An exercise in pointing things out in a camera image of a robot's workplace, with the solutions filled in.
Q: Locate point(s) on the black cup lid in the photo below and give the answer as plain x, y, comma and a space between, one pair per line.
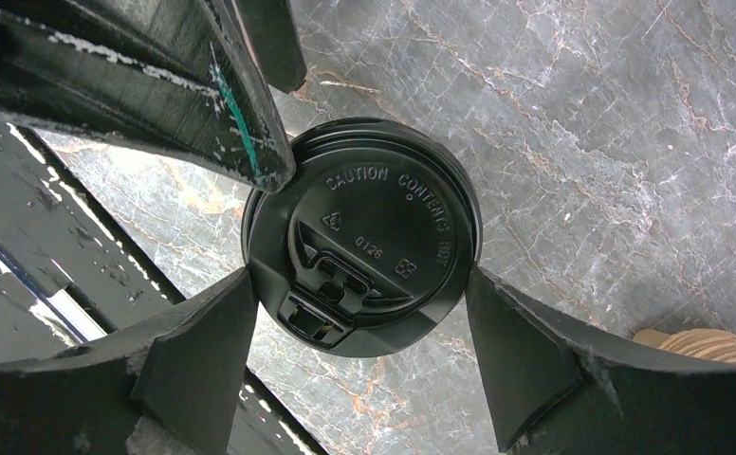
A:
370, 245

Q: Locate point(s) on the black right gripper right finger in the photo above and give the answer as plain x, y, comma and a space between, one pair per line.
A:
558, 385

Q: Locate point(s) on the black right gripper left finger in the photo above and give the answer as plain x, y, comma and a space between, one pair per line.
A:
166, 385

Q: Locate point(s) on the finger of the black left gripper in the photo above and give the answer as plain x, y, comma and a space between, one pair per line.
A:
273, 40
172, 78

